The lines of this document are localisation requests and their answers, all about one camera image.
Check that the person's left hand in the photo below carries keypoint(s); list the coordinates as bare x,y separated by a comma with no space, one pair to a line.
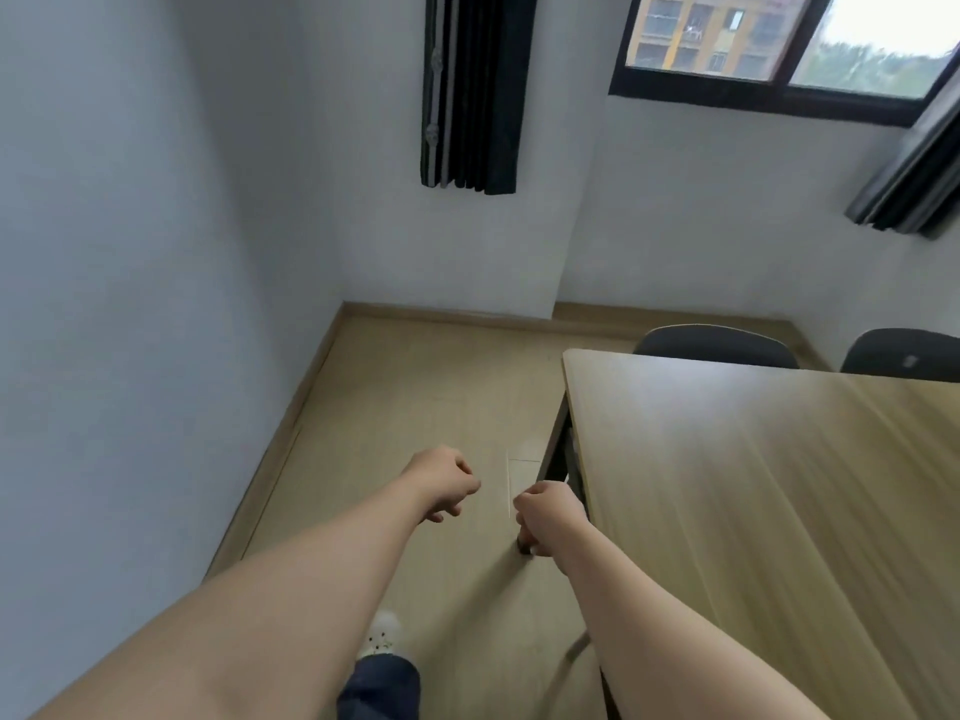
442,479

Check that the person's right hand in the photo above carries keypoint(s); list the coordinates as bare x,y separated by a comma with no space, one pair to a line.
547,513

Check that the person's right fingers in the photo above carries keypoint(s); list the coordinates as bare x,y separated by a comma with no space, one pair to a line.
525,524

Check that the person's left fingers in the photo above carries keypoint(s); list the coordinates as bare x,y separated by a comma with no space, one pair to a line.
461,496

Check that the person's left forearm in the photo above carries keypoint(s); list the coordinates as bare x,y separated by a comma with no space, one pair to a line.
247,614

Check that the person's right forearm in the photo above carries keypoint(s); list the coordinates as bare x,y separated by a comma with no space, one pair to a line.
675,637

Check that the black table leg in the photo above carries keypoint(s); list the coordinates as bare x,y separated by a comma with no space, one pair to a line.
553,442

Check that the white shoe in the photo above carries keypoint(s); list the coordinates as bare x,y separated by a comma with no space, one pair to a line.
381,635

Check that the blue jeans leg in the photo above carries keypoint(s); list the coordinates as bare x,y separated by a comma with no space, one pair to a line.
381,689

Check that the wooden table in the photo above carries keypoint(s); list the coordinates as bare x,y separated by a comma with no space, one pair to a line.
765,517

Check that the dark grey chair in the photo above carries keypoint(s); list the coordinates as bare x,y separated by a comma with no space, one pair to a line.
904,356
716,346

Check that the dark pleated curtain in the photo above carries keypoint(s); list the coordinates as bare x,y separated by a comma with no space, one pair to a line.
472,89
911,176

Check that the black framed window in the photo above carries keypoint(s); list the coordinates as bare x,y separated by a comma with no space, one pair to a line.
780,44

